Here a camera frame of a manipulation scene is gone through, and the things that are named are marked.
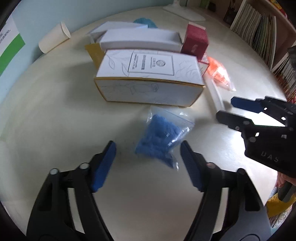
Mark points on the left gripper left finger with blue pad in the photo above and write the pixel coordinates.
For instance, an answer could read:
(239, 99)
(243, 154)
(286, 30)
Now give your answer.
(51, 217)

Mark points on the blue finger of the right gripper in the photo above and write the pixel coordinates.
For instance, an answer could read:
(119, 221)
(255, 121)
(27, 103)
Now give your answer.
(255, 106)

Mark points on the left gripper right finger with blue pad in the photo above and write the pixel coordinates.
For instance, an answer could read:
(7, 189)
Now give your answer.
(245, 217)

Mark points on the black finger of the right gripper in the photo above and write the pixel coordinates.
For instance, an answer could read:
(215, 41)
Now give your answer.
(235, 122)

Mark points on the bag of blue material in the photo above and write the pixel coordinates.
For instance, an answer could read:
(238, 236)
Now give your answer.
(166, 128)

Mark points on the dark red box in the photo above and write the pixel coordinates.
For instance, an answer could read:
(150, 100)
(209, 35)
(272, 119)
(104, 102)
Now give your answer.
(196, 41)

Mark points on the long white box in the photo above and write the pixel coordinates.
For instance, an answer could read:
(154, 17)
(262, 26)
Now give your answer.
(138, 38)

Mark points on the yellow plush toy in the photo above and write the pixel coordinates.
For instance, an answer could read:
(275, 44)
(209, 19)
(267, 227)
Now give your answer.
(275, 207)

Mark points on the bag of orange material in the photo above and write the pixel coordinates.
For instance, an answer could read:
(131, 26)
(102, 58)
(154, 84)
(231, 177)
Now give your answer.
(219, 74)

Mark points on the small red-trimmed white box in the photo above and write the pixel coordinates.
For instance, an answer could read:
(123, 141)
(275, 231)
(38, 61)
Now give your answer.
(204, 64)

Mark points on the row of books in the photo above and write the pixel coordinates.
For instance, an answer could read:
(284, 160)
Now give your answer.
(257, 30)

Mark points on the wooden bookshelf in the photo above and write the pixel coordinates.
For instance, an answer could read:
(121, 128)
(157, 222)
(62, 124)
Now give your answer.
(285, 39)

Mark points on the large white gold-trimmed box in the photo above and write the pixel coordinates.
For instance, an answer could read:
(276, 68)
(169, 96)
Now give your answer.
(149, 76)

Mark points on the white lamp base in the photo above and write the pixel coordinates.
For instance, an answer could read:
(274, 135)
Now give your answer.
(183, 12)

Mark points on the blue round sponge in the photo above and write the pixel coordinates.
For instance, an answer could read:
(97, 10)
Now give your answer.
(146, 21)

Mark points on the yellow envelope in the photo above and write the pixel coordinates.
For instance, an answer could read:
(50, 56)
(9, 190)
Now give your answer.
(96, 53)

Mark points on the white blue-sided box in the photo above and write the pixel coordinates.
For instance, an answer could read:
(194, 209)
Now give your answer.
(100, 30)

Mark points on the white paper cup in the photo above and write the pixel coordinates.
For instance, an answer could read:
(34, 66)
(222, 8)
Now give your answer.
(55, 37)

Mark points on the green white wall poster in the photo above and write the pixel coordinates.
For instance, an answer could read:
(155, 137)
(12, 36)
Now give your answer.
(11, 43)

